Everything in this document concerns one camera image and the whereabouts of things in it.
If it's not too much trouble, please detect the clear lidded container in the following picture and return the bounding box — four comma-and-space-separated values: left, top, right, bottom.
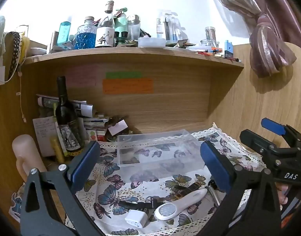
138, 37, 166, 49

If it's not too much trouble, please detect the patterned lanyard strap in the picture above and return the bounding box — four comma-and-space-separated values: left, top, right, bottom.
7, 31, 21, 79

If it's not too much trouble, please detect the tall glass jar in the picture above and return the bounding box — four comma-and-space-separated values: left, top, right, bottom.
205, 26, 217, 48

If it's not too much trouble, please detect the handwritten white note paper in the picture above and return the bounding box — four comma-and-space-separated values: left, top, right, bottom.
33, 116, 59, 157

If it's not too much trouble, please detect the cardboard tube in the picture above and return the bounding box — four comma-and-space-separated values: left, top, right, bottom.
50, 30, 59, 54

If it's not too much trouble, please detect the clear bottle with white label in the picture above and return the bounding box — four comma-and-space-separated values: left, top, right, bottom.
95, 0, 116, 48

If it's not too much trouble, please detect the dark wine bottle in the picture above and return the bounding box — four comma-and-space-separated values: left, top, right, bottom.
55, 76, 82, 153

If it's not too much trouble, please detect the stack of small boxes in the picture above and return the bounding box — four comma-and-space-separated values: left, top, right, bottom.
84, 116, 110, 142

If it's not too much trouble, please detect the green sticky note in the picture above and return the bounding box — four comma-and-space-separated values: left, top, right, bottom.
106, 71, 143, 78

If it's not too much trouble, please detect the white handheld massager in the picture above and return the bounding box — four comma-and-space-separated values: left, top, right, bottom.
154, 188, 209, 221

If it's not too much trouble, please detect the butterfly print tablecloth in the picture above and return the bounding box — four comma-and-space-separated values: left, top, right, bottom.
64, 122, 267, 236

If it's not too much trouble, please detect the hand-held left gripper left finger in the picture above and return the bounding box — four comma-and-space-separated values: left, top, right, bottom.
20, 141, 104, 236

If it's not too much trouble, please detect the blue liquid bottle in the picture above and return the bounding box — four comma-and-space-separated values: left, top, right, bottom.
58, 17, 73, 46

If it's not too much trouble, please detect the blue small box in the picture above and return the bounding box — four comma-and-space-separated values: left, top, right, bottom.
224, 40, 234, 59

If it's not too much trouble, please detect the toothbrush packet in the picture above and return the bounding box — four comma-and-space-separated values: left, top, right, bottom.
156, 10, 181, 41

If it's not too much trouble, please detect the person's right hand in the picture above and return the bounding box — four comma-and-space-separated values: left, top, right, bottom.
275, 183, 292, 206

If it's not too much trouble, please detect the white cable with tag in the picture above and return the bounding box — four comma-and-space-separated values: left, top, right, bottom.
0, 38, 6, 87

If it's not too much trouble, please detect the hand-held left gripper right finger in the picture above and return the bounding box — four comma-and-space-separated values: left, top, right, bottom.
199, 141, 282, 236

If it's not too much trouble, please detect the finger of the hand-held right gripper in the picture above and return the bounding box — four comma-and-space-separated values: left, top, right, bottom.
261, 118, 301, 143
239, 129, 280, 158

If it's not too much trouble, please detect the white card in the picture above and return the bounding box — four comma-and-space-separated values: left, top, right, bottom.
108, 120, 128, 136

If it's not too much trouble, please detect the glass bottle with blue beads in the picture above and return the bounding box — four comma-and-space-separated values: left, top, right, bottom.
75, 16, 97, 50

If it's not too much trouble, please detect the clear plastic box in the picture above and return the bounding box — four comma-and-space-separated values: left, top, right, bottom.
117, 128, 206, 168

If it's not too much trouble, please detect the blue cartoon sticker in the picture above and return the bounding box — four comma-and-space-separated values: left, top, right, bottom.
8, 184, 26, 218

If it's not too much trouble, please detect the green spray bottle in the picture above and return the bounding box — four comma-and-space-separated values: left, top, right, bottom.
114, 7, 129, 43

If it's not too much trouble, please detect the clear glass jar with lid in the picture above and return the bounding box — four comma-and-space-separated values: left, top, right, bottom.
127, 14, 141, 41

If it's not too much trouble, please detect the orange sticky note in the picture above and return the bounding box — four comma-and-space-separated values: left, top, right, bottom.
102, 78, 154, 94

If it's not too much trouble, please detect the metal tool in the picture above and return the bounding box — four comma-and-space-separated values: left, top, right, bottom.
208, 180, 221, 206

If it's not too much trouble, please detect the pile of rolled papers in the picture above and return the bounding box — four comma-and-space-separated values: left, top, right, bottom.
36, 93, 95, 118

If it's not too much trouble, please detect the wooden shelf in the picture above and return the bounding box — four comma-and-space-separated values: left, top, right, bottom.
20, 46, 244, 129

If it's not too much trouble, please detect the beige earphone cable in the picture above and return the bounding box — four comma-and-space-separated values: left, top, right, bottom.
16, 71, 27, 123

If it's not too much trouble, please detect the orange pen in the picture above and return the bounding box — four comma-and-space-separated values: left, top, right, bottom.
197, 47, 225, 55

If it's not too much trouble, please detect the yellow candle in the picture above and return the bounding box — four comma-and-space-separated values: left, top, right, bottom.
50, 137, 65, 164

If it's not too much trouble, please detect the pink curtain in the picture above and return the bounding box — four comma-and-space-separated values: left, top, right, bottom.
204, 0, 301, 78

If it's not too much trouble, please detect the small white plastic box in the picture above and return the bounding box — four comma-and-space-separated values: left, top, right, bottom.
124, 210, 149, 229

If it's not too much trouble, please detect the pink sticky note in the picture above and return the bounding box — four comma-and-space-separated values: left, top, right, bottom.
65, 67, 97, 87

